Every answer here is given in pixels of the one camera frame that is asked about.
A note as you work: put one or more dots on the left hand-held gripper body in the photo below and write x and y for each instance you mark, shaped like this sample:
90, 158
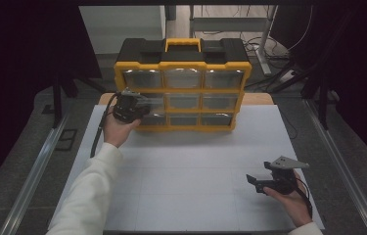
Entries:
126, 109

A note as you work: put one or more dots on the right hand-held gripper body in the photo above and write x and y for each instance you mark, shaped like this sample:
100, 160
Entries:
284, 182

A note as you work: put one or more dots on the clear plastic drawer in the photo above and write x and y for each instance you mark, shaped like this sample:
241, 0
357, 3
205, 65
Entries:
156, 103

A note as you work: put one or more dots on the yellow black drawer organizer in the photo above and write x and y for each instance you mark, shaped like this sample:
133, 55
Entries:
182, 52

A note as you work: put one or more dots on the person's left hand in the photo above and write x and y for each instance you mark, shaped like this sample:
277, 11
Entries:
117, 132

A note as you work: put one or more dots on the person's right hand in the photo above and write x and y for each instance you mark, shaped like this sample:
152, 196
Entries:
297, 205

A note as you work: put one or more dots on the black stand leg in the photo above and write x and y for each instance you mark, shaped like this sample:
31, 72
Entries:
324, 107
57, 104

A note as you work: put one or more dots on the grid of clear organizer drawers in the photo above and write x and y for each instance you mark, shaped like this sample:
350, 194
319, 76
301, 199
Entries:
222, 79

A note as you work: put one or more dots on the white power strip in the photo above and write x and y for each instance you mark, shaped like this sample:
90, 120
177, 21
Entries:
287, 75

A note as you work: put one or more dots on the grey metal desk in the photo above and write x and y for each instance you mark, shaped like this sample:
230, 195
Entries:
230, 23

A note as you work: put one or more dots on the metal rail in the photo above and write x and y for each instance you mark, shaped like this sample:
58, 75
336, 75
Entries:
344, 173
31, 182

